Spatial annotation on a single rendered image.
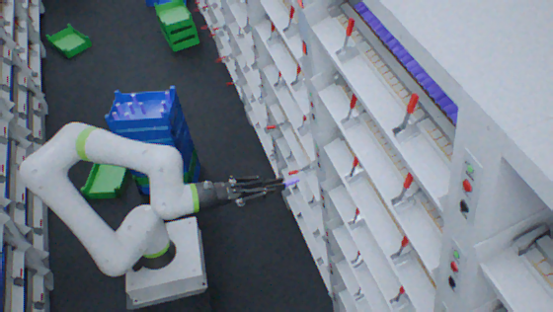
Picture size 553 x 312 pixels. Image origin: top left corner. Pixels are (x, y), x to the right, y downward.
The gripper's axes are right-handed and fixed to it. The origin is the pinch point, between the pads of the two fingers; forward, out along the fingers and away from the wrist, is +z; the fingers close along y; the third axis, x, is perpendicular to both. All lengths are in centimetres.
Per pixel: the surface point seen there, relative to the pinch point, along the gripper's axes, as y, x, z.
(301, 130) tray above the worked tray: 10.2, -13.3, 11.7
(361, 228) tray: -33.9, -12.6, 13.8
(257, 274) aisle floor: 23, 81, 7
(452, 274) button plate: -81, -57, -1
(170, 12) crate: 248, 66, 8
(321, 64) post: -16, -56, 1
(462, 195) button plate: -80, -76, -6
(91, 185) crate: 115, 97, -60
